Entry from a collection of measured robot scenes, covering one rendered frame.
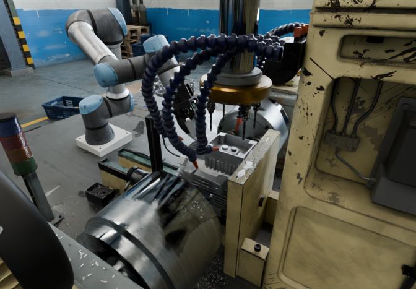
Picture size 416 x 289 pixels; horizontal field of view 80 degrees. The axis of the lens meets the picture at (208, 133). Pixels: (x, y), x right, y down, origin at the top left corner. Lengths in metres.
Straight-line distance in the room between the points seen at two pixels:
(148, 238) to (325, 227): 0.32
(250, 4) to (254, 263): 0.63
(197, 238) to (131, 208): 0.14
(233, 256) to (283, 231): 0.23
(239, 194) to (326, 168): 0.19
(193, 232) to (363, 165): 0.34
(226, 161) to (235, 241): 0.21
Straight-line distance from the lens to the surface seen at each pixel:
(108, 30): 1.19
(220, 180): 0.68
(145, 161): 1.06
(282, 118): 0.98
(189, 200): 0.52
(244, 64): 0.58
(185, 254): 0.49
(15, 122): 0.90
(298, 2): 6.24
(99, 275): 0.43
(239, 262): 0.78
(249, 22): 0.57
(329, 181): 0.53
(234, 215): 0.64
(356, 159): 0.53
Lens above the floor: 1.50
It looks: 28 degrees down
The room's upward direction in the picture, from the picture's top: straight up
